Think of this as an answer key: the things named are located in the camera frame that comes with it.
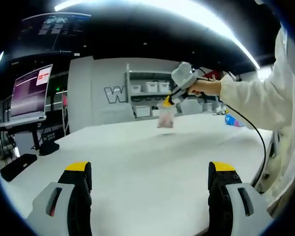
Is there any grey flat panel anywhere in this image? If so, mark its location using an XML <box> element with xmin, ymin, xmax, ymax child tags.
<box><xmin>180</xmin><ymin>99</ymin><xmax>200</xmax><ymax>115</ymax></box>

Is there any person's right hand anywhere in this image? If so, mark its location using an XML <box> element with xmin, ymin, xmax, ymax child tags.
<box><xmin>187</xmin><ymin>79</ymin><xmax>222</xmax><ymax>97</ymax></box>

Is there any open laptop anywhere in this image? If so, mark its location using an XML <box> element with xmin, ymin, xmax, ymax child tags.
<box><xmin>0</xmin><ymin>63</ymin><xmax>54</xmax><ymax>129</ymax></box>

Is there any black flat box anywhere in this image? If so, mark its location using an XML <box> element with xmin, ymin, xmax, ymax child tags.
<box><xmin>0</xmin><ymin>153</ymin><xmax>38</xmax><ymax>182</ymax></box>

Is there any cluttered equipment rack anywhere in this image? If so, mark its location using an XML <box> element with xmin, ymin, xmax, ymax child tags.
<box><xmin>0</xmin><ymin>103</ymin><xmax>20</xmax><ymax>160</ymax></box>

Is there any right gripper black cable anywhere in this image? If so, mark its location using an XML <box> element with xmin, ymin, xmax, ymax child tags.
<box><xmin>198</xmin><ymin>68</ymin><xmax>268</xmax><ymax>189</ymax></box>

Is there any grey metal shelf unit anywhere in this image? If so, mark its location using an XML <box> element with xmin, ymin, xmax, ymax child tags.
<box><xmin>125</xmin><ymin>63</ymin><xmax>227</xmax><ymax>119</ymax></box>

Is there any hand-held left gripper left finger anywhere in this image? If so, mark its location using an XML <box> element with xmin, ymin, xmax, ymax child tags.
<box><xmin>27</xmin><ymin>161</ymin><xmax>92</xmax><ymax>236</ymax></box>

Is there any clear resealable bag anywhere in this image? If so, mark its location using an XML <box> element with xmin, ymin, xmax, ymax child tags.
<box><xmin>156</xmin><ymin>102</ymin><xmax>176</xmax><ymax>129</ymax></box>

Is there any long ceiling light strip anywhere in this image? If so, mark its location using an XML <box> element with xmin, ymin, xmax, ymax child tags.
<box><xmin>54</xmin><ymin>0</ymin><xmax>261</xmax><ymax>69</ymax></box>

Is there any row of white storage bins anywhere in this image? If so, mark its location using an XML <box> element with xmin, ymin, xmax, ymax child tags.
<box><xmin>130</xmin><ymin>82</ymin><xmax>212</xmax><ymax>118</ymax></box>

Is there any blue snack packet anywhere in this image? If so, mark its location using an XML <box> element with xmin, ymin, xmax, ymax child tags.
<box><xmin>225</xmin><ymin>113</ymin><xmax>244</xmax><ymax>127</ymax></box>

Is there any dark hanging display board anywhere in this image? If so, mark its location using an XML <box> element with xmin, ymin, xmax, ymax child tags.
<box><xmin>21</xmin><ymin>12</ymin><xmax>92</xmax><ymax>54</ymax></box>

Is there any black laptop stand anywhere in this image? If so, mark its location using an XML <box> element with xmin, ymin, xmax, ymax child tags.
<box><xmin>30</xmin><ymin>121</ymin><xmax>60</xmax><ymax>156</ymax></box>

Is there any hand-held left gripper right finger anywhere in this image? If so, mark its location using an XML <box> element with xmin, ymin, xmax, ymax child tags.
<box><xmin>207</xmin><ymin>161</ymin><xmax>274</xmax><ymax>236</ymax></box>

